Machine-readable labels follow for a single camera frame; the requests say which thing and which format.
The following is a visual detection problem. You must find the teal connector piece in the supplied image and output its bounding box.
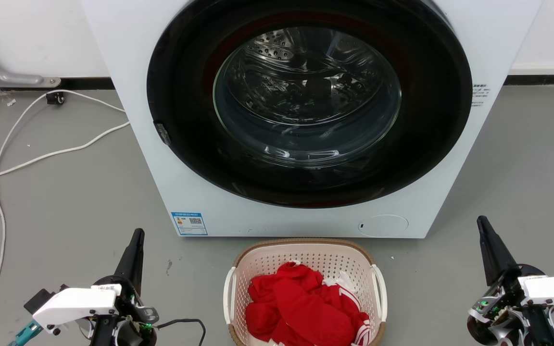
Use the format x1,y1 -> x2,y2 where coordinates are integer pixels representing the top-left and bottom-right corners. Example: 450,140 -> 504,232
8,320 -> 44,346

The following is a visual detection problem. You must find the blue energy label sticker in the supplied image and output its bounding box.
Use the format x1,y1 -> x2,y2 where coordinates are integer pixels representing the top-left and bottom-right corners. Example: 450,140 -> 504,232
171,211 -> 208,236

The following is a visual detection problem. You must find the black round washing machine door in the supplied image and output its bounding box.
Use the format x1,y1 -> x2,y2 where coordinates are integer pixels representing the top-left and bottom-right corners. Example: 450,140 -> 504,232
147,0 -> 473,209

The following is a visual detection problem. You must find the white front-load washing machine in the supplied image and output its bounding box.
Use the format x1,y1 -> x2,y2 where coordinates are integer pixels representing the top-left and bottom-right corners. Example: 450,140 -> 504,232
80,0 -> 543,239

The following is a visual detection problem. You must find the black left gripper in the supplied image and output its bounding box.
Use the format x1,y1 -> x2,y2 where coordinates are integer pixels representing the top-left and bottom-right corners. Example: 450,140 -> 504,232
82,228 -> 160,346

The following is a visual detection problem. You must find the grey wall pipe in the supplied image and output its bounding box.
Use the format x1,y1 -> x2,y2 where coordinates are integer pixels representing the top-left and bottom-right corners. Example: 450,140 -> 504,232
0,28 -> 62,88

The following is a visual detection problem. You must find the round white filter cover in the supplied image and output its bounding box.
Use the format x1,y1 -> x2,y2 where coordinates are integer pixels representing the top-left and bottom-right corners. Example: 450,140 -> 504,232
358,214 -> 409,238

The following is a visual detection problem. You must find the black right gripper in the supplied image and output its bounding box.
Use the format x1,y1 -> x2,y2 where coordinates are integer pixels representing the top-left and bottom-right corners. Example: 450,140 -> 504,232
466,215 -> 554,346

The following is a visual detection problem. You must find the long looping white cable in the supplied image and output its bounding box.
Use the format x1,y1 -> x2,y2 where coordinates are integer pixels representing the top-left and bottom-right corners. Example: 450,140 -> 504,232
0,89 -> 126,346

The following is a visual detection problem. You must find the small printed warning label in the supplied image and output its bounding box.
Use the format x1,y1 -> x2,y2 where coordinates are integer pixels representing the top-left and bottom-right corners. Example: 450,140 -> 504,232
471,84 -> 489,108

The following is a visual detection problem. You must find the red garment with white stripes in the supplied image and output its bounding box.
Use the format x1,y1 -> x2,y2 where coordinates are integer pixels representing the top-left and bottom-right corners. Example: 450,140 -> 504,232
245,261 -> 371,346

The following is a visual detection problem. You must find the beige plastic laundry basket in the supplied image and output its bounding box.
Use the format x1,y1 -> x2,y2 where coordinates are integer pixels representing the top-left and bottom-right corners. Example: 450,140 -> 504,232
223,238 -> 388,346

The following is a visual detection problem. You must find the thin black left gripper cable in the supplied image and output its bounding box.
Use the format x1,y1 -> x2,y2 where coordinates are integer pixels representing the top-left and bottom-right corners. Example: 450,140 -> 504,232
154,318 -> 207,346

